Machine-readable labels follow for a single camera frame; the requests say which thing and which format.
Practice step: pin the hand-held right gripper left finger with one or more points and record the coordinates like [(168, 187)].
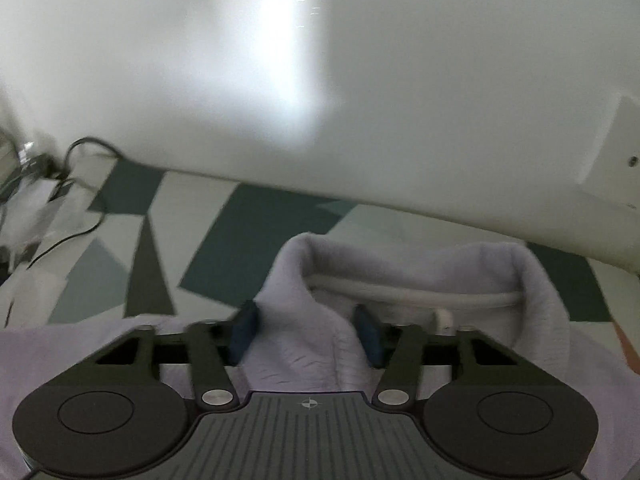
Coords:
[(244, 335)]

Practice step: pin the clear plastic bag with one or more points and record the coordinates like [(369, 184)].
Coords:
[(35, 210)]

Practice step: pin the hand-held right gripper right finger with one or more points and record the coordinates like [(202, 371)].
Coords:
[(369, 337)]

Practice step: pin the white wall socket panel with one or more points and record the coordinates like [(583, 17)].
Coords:
[(620, 160)]

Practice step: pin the lavender fleece robe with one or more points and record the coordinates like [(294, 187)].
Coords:
[(300, 320)]

